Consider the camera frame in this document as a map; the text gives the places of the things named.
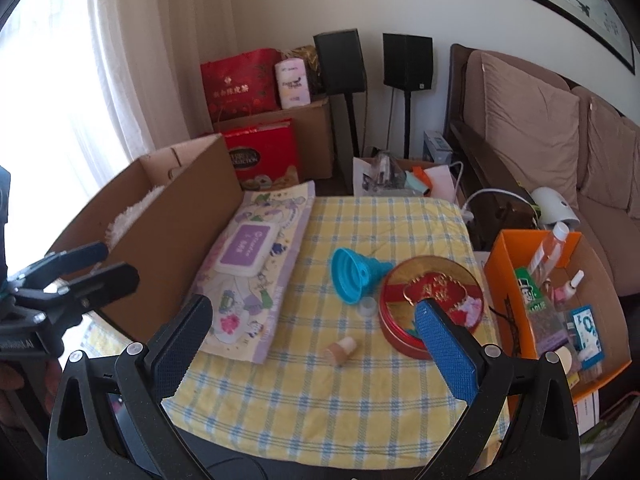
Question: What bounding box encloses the black speaker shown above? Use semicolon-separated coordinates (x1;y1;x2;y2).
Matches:
314;28;367;96
383;32;434;92

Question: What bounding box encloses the blue white small box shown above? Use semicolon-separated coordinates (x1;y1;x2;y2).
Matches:
570;306;604;370

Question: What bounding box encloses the clear plastic bottle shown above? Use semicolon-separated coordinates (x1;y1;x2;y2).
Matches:
527;221;570;286

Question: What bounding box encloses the person left hand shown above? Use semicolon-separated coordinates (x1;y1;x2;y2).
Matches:
1;360;62;434

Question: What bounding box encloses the orange cardboard box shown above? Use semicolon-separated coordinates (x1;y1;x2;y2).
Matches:
484;230;631;401

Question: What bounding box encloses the pink white tissue pack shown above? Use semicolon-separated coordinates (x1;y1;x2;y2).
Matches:
274;58;311;110

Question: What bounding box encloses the purple wet wipes pack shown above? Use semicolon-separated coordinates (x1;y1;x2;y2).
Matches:
192;182;316;364

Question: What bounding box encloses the green packet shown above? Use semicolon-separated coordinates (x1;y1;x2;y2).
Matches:
514;266;553;320

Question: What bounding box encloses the blue collapsible silicone funnel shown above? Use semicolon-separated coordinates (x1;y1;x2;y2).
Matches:
330;247;394;304

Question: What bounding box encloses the small beige bottle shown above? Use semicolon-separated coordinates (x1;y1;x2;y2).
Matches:
323;336;358;366

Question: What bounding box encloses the red chocolate gift box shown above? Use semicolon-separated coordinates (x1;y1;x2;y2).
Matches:
222;119;302;192

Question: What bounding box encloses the yellow checkered tablecloth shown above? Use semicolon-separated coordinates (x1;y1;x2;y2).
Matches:
164;197;477;469

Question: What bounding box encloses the white curtain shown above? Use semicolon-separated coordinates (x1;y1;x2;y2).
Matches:
90;0;238;159

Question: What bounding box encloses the right black speaker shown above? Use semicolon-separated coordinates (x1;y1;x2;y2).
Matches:
383;32;434;92

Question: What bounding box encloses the large brown cardboard box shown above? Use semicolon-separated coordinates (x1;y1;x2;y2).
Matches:
51;134;243;342

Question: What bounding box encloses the red round tin box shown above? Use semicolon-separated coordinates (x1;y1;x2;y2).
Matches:
378;256;485;360

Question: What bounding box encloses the small clear plastic cap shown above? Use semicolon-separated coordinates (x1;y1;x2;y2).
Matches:
358;296;378;318

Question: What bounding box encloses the left black speaker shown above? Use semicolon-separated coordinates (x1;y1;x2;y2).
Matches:
314;28;367;96

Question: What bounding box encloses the red gift bag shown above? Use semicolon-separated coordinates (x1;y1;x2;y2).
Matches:
200;48;282;122

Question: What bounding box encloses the box of clutter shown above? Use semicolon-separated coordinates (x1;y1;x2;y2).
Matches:
352;153;463;206

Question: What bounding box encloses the small pink nail bottle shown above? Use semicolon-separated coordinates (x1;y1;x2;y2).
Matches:
552;270;585;307

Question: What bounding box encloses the brown sofa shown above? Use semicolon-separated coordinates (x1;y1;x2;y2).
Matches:
445;44;639;297

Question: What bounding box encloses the brown cardboard box behind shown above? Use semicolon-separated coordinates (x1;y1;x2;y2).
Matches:
213;96;334;180

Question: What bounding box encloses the white dome lamp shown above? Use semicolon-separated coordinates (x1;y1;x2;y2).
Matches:
532;186;580;231

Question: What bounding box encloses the white fluffy duster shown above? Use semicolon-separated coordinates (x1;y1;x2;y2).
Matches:
105;185;165;250

